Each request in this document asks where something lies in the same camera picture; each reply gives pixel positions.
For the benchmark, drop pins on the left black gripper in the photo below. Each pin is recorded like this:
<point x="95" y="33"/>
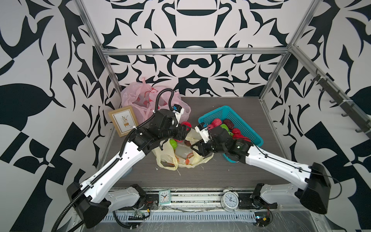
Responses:
<point x="180" y="133"/>

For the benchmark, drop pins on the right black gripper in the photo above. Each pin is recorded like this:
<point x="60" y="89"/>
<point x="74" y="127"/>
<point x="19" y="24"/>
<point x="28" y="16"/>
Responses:
<point x="200" y="146"/>

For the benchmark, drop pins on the green apple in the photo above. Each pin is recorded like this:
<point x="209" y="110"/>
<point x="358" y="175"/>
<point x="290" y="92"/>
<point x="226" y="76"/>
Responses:
<point x="224" y="126"/>

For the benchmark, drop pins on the round red apple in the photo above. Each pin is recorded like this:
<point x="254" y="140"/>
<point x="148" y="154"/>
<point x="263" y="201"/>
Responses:
<point x="236" y="131"/>

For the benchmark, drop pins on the green fruit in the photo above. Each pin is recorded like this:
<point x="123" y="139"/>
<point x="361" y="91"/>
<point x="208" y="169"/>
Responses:
<point x="173" y="144"/>

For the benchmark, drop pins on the small pink plastic bag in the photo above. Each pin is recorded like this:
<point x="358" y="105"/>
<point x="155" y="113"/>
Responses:
<point x="164" y="102"/>

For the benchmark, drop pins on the teal plastic basket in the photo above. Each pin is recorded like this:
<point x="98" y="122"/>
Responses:
<point x="225" y="112"/>

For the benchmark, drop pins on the dark maroon fruit yellow bag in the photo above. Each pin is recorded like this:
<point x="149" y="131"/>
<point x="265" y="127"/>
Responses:
<point x="187" y="143"/>

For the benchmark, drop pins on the large pink plastic bag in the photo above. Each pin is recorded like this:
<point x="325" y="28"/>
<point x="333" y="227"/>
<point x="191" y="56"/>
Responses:
<point x="141" y="97"/>

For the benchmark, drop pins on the yellow plastic bag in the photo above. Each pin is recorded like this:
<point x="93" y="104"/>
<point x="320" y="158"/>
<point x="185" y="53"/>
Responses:
<point x="182" y="157"/>

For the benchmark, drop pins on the red textured fruit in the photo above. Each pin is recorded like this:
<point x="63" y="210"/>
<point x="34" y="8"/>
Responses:
<point x="240" y="136"/>

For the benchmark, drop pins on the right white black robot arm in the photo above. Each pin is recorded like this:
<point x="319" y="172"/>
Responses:
<point x="308" y="185"/>

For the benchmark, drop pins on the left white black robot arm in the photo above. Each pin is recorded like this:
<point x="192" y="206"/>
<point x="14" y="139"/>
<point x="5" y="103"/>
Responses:
<point x="93" y="198"/>

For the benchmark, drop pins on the round silver alarm clock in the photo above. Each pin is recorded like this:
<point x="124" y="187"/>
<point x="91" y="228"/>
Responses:
<point x="229" y="200"/>

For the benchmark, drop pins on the small teal square clock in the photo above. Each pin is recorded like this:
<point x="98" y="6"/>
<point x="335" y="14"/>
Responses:
<point x="164" y="197"/>

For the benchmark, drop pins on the right circuit board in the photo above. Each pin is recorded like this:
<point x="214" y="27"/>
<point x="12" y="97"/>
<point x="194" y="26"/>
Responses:
<point x="263" y="220"/>

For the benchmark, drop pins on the circuit board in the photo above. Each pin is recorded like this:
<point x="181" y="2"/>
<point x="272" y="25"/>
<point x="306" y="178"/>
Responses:
<point x="263" y="220"/>
<point x="138" y="215"/>

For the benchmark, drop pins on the left circuit board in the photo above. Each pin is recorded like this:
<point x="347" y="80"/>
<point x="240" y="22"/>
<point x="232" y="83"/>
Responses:
<point x="138" y="215"/>

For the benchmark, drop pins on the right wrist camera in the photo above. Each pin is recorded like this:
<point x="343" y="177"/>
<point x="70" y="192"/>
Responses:
<point x="202" y="130"/>

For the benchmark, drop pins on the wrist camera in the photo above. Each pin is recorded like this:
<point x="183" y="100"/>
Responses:
<point x="178" y="111"/>
<point x="202" y="130"/>

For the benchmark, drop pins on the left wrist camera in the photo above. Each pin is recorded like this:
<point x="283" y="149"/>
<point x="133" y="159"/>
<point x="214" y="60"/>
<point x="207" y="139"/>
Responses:
<point x="178" y="111"/>

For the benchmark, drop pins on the wooden picture frame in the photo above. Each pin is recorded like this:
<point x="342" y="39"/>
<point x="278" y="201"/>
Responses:
<point x="124" y="120"/>

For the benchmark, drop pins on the white slotted cable duct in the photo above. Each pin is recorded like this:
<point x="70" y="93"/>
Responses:
<point x="190" y="217"/>

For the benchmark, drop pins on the wall hook rail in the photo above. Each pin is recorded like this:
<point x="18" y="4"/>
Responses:
<point x="349" y="106"/>

